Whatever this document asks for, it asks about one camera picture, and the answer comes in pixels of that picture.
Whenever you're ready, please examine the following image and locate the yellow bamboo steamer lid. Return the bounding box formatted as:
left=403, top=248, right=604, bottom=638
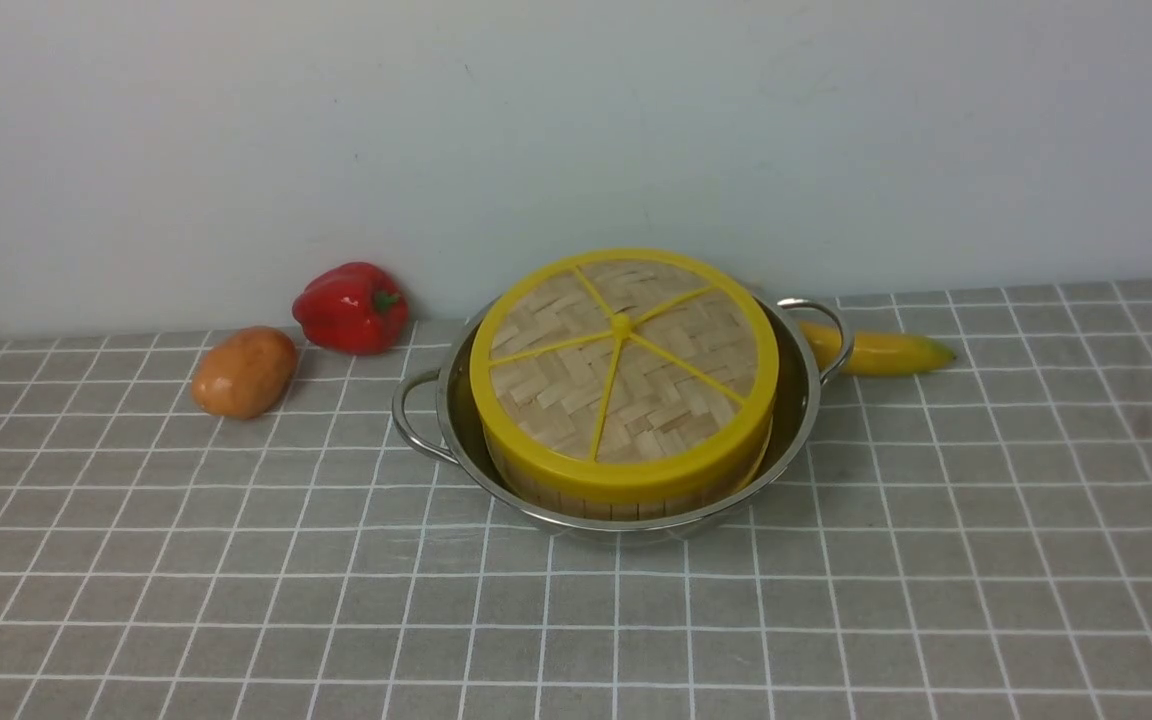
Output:
left=468, top=249, right=780, bottom=461

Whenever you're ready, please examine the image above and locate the yellow bamboo steamer basket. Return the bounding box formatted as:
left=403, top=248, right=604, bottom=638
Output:
left=483, top=419, right=772, bottom=521

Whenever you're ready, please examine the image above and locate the stainless steel pot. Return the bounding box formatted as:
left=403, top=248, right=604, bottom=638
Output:
left=391, top=293, right=855, bottom=548

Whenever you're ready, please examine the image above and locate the red bell pepper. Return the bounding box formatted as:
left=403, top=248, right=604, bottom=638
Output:
left=291, top=263, right=410, bottom=356

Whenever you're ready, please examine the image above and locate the yellow banana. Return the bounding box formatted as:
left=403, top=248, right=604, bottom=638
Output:
left=797, top=323, right=957, bottom=377

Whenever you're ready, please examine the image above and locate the brown potato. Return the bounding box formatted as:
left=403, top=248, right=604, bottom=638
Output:
left=191, top=325, right=298, bottom=420

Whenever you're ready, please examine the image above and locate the grey checkered tablecloth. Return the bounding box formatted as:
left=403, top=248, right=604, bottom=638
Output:
left=0, top=281, right=1152, bottom=719

